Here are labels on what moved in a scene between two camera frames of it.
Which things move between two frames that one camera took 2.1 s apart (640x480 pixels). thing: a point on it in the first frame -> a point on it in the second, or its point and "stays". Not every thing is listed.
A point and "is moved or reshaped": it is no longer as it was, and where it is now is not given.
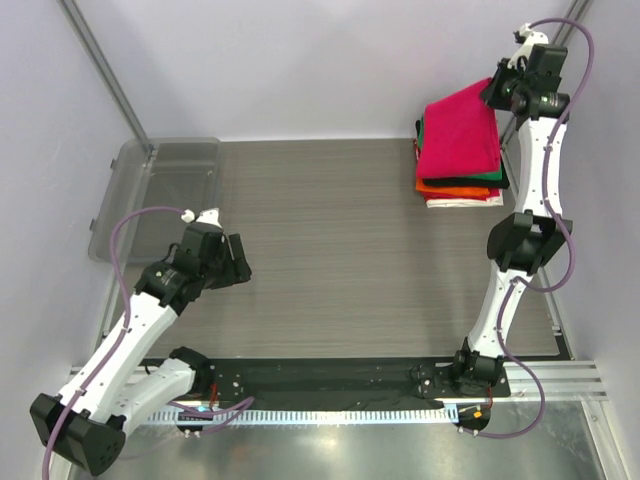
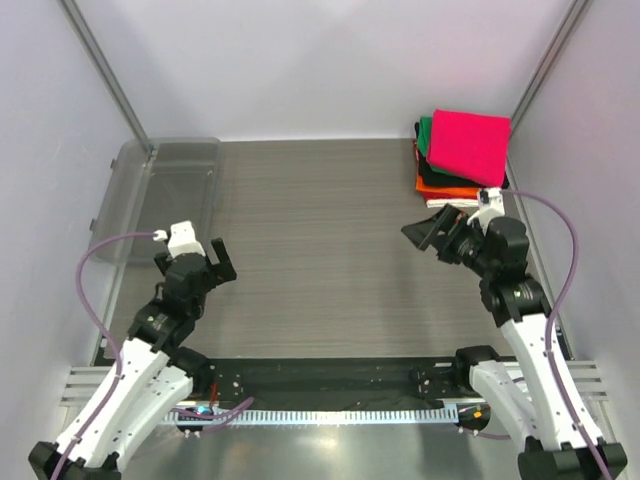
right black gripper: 490,94 -> 450,219
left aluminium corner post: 96,54 stays
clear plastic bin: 179,173 stays
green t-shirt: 492,176 -> 425,135
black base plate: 342,383 stays
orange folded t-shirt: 450,190 stays
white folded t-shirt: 466,202 stays
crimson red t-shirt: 459,135 is moved or reshaped
